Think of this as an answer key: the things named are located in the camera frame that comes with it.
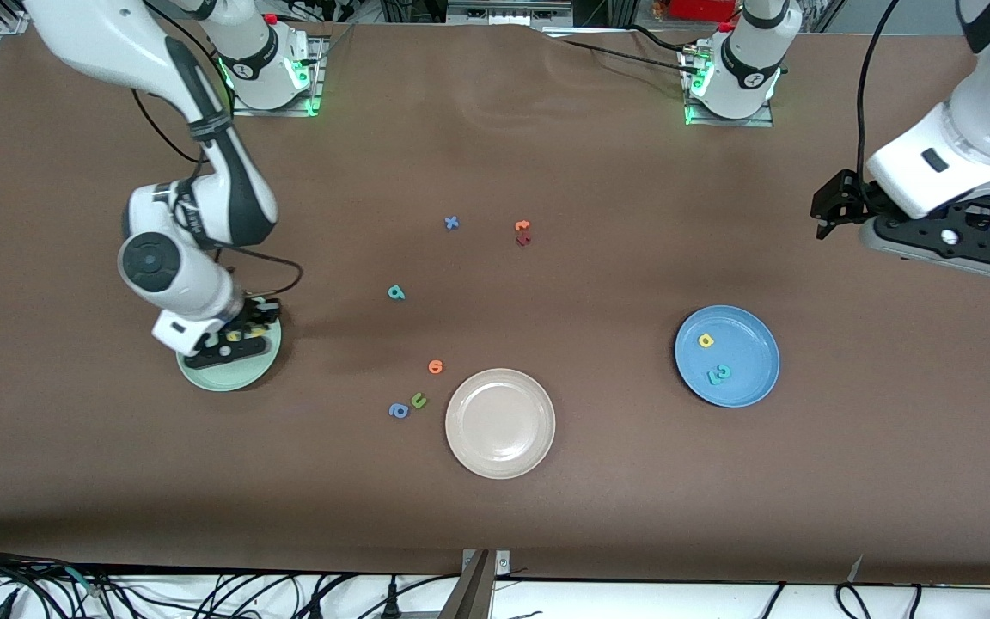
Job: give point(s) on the beige plate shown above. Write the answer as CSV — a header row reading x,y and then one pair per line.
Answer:
x,y
500,423

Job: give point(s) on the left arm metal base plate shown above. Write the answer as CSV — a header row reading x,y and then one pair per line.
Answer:
x,y
727,122

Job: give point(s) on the red box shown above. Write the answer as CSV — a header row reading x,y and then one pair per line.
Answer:
x,y
701,9

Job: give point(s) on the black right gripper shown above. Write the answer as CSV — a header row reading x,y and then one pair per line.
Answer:
x,y
253,320

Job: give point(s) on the blue foam letter a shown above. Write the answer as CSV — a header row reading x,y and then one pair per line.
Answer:
x,y
399,411

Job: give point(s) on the green plate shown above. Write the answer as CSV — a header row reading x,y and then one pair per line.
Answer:
x,y
229,376

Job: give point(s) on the brown table cover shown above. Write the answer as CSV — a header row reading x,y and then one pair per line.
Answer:
x,y
495,516

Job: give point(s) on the aluminium profile beam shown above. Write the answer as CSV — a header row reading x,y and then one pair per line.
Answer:
x,y
471,593

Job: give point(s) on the grey metal frame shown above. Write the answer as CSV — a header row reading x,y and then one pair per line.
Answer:
x,y
508,12

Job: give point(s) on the small metal mounting plate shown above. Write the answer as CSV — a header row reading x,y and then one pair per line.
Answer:
x,y
503,563

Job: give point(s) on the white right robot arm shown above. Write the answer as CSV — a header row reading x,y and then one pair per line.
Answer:
x,y
177,275

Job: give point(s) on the grey paper tab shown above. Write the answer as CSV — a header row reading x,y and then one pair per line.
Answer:
x,y
855,567

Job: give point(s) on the blue plate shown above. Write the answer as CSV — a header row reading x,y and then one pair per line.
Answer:
x,y
744,352

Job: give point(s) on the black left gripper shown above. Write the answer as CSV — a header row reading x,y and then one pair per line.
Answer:
x,y
848,199

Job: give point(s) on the green foam letter u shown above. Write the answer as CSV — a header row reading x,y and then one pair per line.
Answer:
x,y
418,401

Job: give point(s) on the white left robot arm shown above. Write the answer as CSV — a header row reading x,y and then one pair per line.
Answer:
x,y
744,60

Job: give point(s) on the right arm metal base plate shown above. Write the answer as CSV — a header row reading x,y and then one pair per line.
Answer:
x,y
276,112

